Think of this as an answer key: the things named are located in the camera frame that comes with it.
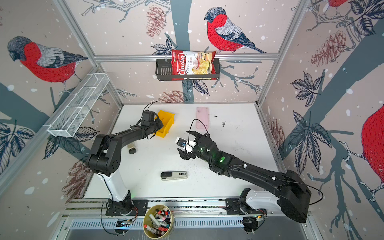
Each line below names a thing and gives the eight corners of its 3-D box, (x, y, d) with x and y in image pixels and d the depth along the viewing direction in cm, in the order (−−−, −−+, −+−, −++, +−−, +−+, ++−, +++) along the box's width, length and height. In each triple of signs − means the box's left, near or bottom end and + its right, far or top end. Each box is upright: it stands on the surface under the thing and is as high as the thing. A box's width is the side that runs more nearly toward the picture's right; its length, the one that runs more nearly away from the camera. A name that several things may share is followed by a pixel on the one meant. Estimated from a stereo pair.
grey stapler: (162, 180, 85) (160, 177, 80) (162, 174, 87) (161, 171, 82) (187, 180, 85) (186, 176, 80) (187, 174, 87) (186, 171, 82)
